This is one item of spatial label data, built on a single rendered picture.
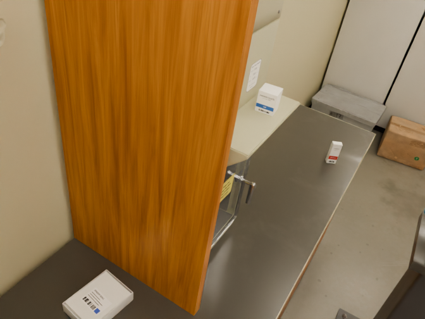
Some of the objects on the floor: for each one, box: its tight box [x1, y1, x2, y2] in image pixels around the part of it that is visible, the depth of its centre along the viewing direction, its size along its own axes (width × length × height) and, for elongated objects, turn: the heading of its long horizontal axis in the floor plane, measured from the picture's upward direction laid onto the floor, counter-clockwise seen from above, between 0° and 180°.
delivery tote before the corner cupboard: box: [311, 84, 386, 132], centre depth 382 cm, size 61×44×33 cm
